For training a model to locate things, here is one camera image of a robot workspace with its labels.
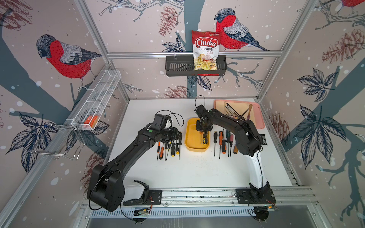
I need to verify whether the deli black yellow screwdriver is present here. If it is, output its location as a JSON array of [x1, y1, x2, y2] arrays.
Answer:
[[213, 131, 218, 156]]

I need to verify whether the slim orange precision screwdriver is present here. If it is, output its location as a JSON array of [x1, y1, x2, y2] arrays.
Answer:
[[156, 142, 161, 160]]

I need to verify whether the orange black large screwdriver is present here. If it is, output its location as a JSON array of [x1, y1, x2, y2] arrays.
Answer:
[[219, 131, 223, 159]]

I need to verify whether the yellow storage box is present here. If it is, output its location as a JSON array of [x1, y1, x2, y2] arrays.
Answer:
[[185, 118, 210, 153]]

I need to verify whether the green black screwdriver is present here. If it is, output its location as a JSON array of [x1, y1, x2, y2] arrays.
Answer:
[[225, 130, 231, 157]]

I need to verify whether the small orange black screwdriver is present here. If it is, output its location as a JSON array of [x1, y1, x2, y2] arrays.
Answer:
[[221, 140, 227, 154]]

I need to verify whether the fat black yellow screwdriver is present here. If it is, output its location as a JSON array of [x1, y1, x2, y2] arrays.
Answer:
[[175, 142, 180, 155]]

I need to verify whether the wooden handle black screwdriver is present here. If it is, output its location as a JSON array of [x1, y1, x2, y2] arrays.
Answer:
[[233, 145, 238, 154]]

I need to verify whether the black long screwdriver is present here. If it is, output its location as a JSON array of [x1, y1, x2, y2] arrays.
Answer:
[[178, 135, 182, 159]]

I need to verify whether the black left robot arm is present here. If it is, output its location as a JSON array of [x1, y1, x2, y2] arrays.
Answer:
[[86, 114, 182, 212]]

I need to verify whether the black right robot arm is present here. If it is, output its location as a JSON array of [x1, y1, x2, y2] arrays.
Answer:
[[194, 105, 271, 201]]

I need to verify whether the short black yellow screwdriver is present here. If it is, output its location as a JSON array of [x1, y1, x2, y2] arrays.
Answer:
[[202, 132, 208, 144]]

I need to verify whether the orange box in shelf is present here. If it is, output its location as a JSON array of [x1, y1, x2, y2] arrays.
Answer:
[[84, 116, 99, 128]]

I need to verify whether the beige tray liner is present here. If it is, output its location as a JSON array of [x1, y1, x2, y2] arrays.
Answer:
[[214, 100, 256, 124]]

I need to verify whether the pink tray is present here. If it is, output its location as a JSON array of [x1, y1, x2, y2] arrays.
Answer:
[[213, 99, 265, 129]]

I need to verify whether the Chuba cassava chips bag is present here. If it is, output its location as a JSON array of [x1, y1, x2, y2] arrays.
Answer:
[[191, 30, 221, 71]]

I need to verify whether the wooden handled knife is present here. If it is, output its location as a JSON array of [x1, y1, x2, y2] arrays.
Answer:
[[246, 104, 253, 120]]

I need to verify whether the black wall basket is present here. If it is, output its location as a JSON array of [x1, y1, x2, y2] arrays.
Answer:
[[165, 55, 227, 77]]

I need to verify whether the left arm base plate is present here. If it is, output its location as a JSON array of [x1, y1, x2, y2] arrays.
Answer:
[[123, 190, 162, 206]]

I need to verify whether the white wire wall shelf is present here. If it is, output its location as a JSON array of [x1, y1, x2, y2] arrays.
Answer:
[[71, 69, 121, 131]]

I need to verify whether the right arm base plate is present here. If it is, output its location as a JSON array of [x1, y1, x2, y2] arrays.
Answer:
[[235, 188, 277, 204]]

